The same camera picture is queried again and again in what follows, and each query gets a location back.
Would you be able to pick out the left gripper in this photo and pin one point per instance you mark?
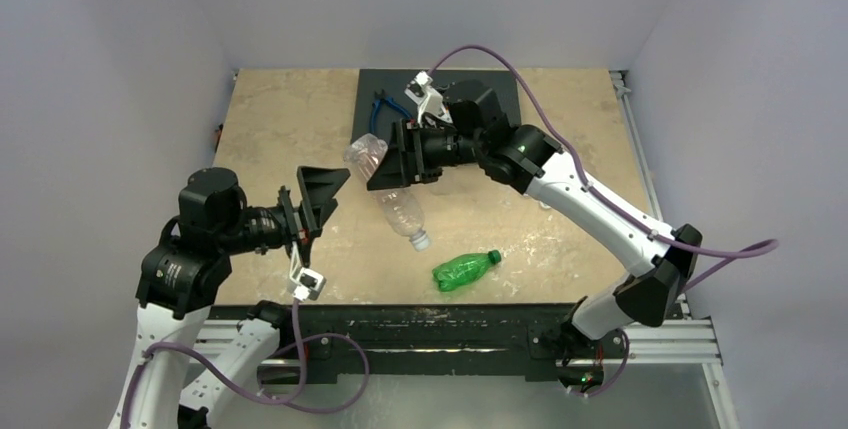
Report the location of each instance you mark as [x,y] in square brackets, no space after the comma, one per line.
[316,186]

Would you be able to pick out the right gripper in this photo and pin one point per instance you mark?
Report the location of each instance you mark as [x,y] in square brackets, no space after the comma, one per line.
[409,155]

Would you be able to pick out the slim clear plastic bottle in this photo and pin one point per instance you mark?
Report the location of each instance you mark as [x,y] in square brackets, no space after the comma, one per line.
[399,207]

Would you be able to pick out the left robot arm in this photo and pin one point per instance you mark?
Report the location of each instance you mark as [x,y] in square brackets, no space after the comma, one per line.
[171,385]

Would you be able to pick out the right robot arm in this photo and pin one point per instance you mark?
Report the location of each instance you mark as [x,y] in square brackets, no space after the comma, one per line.
[533,163]

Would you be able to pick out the green plastic bottle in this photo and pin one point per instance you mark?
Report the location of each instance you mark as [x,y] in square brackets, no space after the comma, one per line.
[464,270]

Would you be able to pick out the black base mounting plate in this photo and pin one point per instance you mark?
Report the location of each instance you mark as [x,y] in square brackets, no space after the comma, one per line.
[331,353]

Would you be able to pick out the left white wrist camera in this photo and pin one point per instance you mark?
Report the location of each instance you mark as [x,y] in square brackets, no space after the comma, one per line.
[304,283]

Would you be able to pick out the black network switch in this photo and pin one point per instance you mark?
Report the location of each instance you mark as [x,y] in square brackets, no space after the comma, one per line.
[374,82]

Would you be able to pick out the aluminium frame rail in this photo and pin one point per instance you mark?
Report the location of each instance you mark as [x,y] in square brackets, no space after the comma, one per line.
[669,340]

